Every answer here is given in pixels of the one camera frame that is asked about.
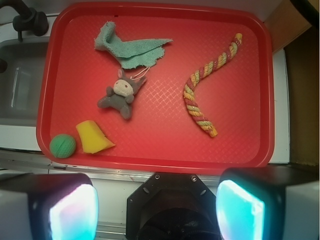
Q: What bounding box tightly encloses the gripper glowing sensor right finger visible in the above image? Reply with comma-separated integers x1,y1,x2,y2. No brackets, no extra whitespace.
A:
216,166,320,240

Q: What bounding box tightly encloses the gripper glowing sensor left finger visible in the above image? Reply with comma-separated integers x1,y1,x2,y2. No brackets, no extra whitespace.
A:
0,173,99,240

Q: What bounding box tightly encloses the green rubber ball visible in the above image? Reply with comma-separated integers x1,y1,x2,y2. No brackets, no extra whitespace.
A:
49,134,76,159

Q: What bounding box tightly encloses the yellow sponge wedge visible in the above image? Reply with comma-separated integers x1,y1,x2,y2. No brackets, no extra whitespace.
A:
75,120,116,154

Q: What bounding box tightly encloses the grey sink basin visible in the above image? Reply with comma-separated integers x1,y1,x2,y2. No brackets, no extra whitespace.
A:
0,37,49,127

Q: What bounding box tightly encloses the grey plush donkey toy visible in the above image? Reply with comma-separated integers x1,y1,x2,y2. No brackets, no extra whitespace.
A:
97,68,147,120

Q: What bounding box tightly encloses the red plastic tray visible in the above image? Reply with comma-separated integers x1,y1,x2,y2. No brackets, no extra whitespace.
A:
36,2,275,175

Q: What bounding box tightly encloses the teal knitted cloth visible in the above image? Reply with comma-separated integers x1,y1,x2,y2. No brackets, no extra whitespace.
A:
94,21,173,70

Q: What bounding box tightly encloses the black faucet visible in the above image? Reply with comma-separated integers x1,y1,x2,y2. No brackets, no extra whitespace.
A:
0,0,49,42

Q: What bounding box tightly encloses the multicolored twisted rope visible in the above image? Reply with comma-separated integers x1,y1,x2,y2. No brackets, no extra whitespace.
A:
183,32,244,138

